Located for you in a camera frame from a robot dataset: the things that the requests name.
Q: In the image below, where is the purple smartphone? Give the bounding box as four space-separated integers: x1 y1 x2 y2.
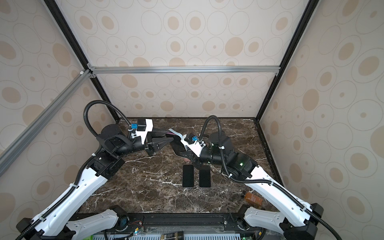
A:
199 166 211 188

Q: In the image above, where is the phone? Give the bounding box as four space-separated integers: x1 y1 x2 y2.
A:
167 129 193 159
182 165 195 188

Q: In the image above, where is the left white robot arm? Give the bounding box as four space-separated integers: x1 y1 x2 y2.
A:
17 100 173 240

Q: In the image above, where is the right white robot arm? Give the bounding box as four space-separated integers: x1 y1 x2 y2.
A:
173 115 341 240

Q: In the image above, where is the amber bottle black cap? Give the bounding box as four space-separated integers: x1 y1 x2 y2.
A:
244 192 263 208

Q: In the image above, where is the dark bottle at front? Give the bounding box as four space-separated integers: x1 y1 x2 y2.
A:
160 231 184 240

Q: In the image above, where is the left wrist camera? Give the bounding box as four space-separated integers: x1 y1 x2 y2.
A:
129 119 154 145

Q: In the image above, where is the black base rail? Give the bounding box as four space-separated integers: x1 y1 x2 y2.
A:
53 212 313 240

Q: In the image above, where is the silver aluminium back rail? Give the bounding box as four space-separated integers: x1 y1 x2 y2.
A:
91 66 280 74

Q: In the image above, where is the silver aluminium rail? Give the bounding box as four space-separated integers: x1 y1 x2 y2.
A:
1 70 91 175
91 66 280 74

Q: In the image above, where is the silver aluminium left rail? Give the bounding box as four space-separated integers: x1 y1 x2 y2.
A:
1 70 91 175

